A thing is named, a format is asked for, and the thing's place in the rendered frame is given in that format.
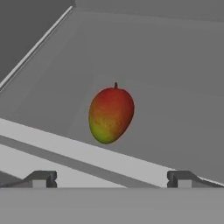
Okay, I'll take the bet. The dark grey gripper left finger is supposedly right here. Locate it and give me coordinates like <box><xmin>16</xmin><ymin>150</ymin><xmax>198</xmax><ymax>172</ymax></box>
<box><xmin>0</xmin><ymin>170</ymin><xmax>58</xmax><ymax>189</ymax></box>

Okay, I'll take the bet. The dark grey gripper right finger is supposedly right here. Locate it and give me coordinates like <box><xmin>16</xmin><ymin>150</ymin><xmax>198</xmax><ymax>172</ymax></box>
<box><xmin>166</xmin><ymin>170</ymin><xmax>224</xmax><ymax>189</ymax></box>

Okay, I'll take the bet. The red and green mango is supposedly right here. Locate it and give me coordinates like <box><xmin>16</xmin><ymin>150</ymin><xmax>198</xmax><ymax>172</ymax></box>
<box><xmin>87</xmin><ymin>81</ymin><xmax>136</xmax><ymax>145</ymax></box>

